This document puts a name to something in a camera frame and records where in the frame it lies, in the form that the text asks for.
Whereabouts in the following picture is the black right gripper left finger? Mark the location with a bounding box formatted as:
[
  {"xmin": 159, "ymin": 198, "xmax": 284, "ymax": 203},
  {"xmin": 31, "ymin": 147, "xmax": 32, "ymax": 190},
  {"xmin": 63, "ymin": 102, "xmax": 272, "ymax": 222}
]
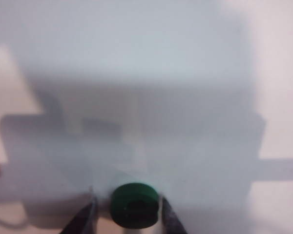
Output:
[{"xmin": 60, "ymin": 187, "xmax": 99, "ymax": 234}]

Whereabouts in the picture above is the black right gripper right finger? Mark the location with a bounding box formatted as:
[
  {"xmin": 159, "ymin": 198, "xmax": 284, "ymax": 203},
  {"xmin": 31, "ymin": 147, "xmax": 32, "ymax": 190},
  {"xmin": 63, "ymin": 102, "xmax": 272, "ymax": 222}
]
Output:
[{"xmin": 157, "ymin": 194, "xmax": 189, "ymax": 234}]

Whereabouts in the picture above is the green letter e magnet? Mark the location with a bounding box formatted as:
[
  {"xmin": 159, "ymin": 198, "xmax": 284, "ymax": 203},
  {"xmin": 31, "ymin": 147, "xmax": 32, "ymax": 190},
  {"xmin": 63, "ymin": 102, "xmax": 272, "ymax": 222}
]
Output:
[{"xmin": 110, "ymin": 182, "xmax": 160, "ymax": 229}]

